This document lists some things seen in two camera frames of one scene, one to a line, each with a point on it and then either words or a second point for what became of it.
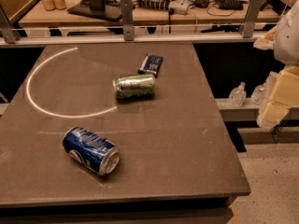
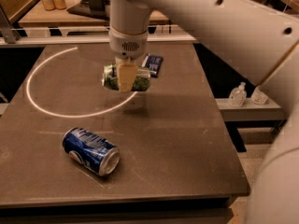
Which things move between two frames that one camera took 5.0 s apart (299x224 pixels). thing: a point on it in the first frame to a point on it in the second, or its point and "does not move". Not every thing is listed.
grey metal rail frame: x=252 y=29 does not move
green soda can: x=135 y=87 to x=110 y=78
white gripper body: x=287 y=38 to x=127 y=44
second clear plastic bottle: x=259 y=94 does not move
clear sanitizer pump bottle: x=237 y=96 does not move
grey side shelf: x=249 y=111 does not move
